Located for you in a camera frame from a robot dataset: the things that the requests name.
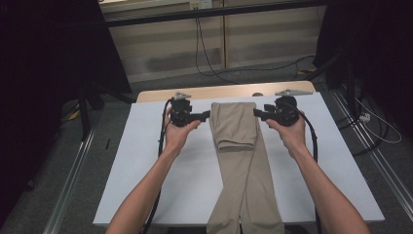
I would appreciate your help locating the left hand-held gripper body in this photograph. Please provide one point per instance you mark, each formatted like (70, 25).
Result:
(181, 112)

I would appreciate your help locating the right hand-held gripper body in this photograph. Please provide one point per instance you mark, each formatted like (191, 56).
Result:
(285, 112)

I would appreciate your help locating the beige pants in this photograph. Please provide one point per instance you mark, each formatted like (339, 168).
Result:
(237, 123)

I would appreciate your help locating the person's left hand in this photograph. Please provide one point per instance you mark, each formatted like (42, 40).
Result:
(177, 136)

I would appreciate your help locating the person's right hand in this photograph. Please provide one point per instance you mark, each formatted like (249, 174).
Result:
(293, 136)

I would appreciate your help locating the dark round table grommet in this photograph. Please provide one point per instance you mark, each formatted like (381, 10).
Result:
(257, 94)

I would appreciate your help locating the yellow floor tape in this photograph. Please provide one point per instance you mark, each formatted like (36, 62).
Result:
(74, 114)
(308, 70)

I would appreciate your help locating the white table mat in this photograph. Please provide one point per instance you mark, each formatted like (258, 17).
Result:
(146, 162)

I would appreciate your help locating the black metal stand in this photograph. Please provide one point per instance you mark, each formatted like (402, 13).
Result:
(349, 84)
(85, 110)

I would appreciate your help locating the white power strip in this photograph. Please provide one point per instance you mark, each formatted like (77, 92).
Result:
(365, 117)

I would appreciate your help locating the small black stick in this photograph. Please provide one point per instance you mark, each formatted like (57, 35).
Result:
(107, 144)

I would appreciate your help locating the black horizontal bar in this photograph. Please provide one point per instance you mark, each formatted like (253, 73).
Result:
(211, 13)

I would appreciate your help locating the black curtain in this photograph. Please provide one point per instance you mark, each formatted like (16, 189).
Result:
(39, 65)
(373, 39)

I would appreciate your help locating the aluminium floor rail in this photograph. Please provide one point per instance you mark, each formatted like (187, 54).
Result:
(380, 162)
(69, 182)

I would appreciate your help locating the white wall socket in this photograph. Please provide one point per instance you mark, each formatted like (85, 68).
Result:
(200, 4)

